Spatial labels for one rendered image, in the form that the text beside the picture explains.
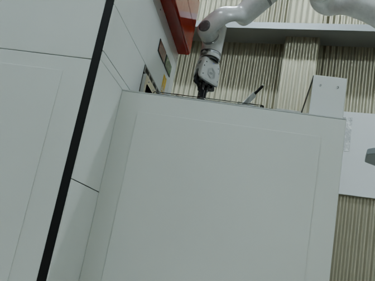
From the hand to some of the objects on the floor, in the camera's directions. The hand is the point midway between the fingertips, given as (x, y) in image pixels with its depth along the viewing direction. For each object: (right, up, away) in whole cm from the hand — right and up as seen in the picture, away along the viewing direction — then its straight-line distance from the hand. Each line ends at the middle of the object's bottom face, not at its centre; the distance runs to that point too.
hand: (201, 96), depth 183 cm
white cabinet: (-2, -98, -26) cm, 102 cm away
